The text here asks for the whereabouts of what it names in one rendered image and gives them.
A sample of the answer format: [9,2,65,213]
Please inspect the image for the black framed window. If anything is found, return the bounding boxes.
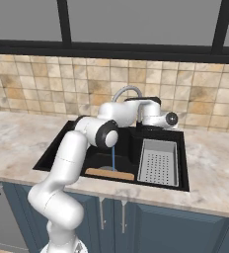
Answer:
[0,0,229,65]

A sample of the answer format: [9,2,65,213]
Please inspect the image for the grey perforated drain rack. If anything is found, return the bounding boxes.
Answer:
[136,138,181,188]

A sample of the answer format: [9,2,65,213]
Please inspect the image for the silver cupboard door handle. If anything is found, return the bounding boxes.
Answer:
[99,197,107,231]
[120,200,127,234]

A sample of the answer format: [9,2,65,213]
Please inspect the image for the wooden cutting board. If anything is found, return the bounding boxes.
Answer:
[84,167,136,182]

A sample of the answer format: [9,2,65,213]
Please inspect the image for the black kitchen sink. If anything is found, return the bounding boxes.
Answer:
[33,119,191,193]

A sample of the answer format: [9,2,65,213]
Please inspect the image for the grey dishwasher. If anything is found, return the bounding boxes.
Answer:
[0,179,30,253]

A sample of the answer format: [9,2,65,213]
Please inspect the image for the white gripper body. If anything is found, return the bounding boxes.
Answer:
[151,123,181,130]

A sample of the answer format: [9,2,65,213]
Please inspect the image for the grey curved sink faucet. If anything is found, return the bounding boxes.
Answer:
[112,85,145,130]

